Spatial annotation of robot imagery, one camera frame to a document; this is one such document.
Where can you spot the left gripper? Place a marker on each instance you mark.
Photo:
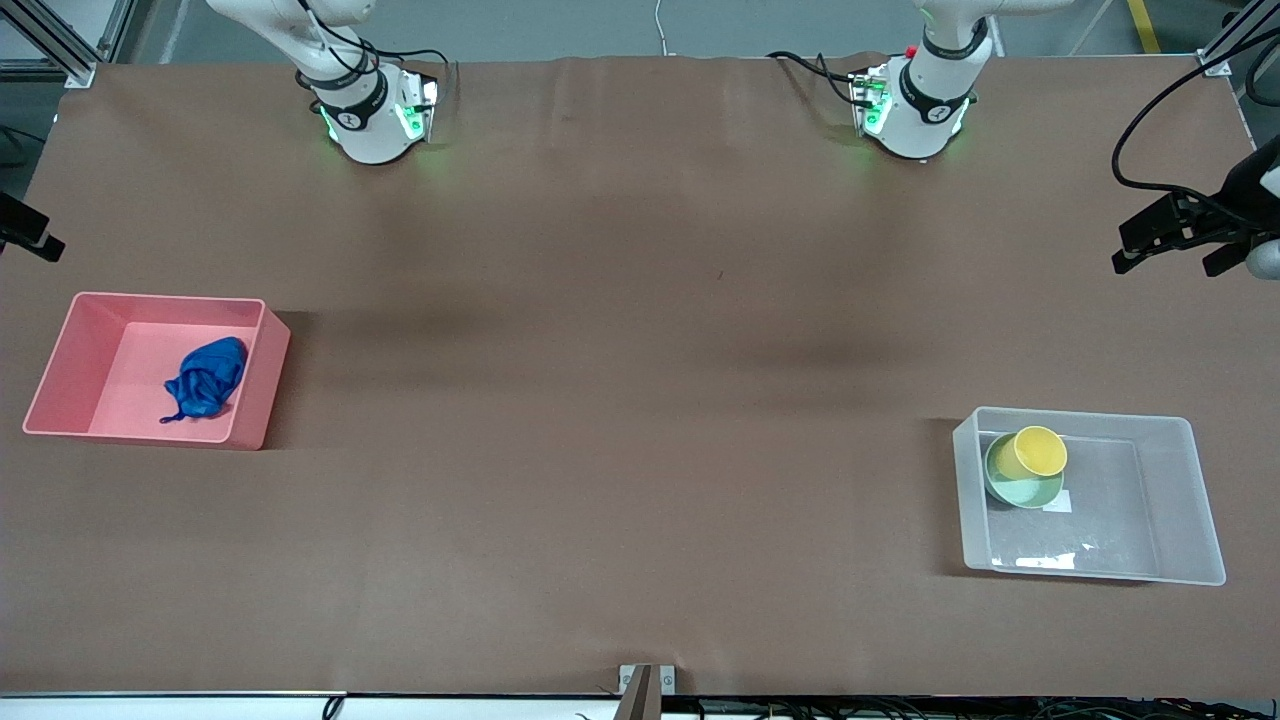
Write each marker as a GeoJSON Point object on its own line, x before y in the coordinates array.
{"type": "Point", "coordinates": [1243, 193]}

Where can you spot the blue cloth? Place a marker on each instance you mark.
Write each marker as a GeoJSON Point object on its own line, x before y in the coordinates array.
{"type": "Point", "coordinates": [208, 378]}

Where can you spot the yellow cup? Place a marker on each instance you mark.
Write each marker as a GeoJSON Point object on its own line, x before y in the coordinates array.
{"type": "Point", "coordinates": [1040, 452]}

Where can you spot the light green bowl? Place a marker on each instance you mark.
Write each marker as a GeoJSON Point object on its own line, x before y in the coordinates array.
{"type": "Point", "coordinates": [1028, 494]}

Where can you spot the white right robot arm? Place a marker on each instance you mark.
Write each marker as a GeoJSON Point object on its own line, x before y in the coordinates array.
{"type": "Point", "coordinates": [365, 130]}

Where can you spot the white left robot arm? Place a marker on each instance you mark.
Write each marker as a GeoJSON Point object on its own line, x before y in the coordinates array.
{"type": "Point", "coordinates": [925, 110]}

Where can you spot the pink plastic bin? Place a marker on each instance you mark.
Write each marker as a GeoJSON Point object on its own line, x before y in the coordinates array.
{"type": "Point", "coordinates": [120, 370]}

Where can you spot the white label sticker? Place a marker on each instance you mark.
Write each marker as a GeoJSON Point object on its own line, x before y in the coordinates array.
{"type": "Point", "coordinates": [1060, 503]}

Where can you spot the clear plastic bin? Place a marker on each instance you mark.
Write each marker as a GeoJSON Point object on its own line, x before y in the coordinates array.
{"type": "Point", "coordinates": [1110, 520]}

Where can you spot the brown table cover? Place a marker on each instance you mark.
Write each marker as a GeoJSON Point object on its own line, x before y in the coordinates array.
{"type": "Point", "coordinates": [640, 430]}

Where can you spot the aluminium frame post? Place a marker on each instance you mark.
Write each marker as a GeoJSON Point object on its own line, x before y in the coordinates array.
{"type": "Point", "coordinates": [1240, 35]}
{"type": "Point", "coordinates": [60, 45]}

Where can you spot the metal bracket with brown bar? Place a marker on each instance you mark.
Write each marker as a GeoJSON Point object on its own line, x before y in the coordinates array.
{"type": "Point", "coordinates": [640, 690]}

